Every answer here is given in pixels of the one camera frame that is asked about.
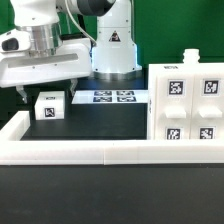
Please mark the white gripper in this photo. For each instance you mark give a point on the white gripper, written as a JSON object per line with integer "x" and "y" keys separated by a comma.
{"x": 72, "y": 60}

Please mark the white U-shaped fence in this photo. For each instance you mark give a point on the white U-shaped fence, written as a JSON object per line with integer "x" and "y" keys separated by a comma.
{"x": 15, "y": 151}

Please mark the white cabinet door panel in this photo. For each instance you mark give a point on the white cabinet door panel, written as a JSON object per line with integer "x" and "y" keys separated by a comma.
{"x": 173, "y": 107}
{"x": 208, "y": 107}

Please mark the flat white tag base plate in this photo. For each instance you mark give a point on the flat white tag base plate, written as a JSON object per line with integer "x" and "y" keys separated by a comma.
{"x": 110, "y": 96}

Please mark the small white tagged cube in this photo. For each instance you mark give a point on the small white tagged cube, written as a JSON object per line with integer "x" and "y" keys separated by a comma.
{"x": 50, "y": 105}

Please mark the white cabinet body box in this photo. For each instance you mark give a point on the white cabinet body box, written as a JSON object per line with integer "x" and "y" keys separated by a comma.
{"x": 191, "y": 65}

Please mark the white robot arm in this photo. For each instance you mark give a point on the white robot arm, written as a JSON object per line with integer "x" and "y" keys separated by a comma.
{"x": 35, "y": 52}

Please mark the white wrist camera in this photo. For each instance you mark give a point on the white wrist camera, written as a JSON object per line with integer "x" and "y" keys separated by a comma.
{"x": 14, "y": 40}

